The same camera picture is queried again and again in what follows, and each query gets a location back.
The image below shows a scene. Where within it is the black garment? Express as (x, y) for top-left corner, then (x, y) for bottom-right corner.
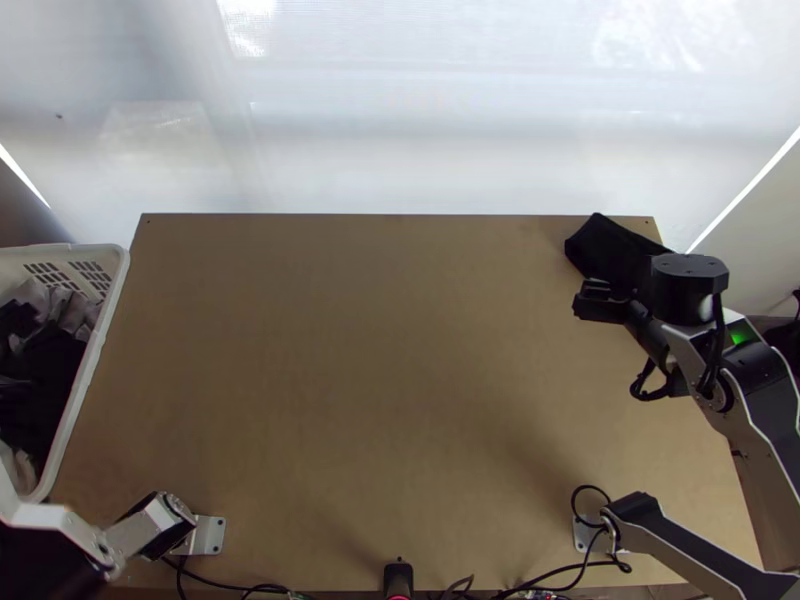
(563, 212), (678, 295)

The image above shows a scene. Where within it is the heap of clothes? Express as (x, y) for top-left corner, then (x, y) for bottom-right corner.
(0, 277), (105, 495)

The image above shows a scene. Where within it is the white laundry basket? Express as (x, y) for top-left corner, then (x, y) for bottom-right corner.
(0, 243), (133, 506)

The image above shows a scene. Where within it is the black cable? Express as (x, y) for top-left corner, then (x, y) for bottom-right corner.
(629, 361), (675, 402)
(499, 559), (619, 596)
(162, 553), (296, 600)
(569, 484), (633, 575)

